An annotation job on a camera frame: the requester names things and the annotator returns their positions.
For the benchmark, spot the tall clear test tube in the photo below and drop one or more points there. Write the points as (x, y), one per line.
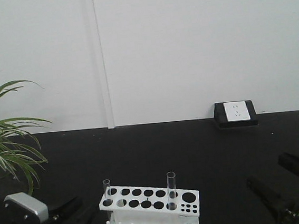
(172, 194)

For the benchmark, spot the white test tube rack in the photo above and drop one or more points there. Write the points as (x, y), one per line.
(146, 205)

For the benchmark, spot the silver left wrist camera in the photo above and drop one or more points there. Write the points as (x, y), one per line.
(25, 209)

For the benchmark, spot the short clear test tube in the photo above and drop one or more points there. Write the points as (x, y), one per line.
(108, 197)

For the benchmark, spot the green spider plant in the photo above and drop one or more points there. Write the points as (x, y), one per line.
(20, 149)

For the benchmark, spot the white wall trim strip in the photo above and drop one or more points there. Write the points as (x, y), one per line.
(108, 104)

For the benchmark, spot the white wall socket black base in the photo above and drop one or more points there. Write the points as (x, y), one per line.
(235, 114)

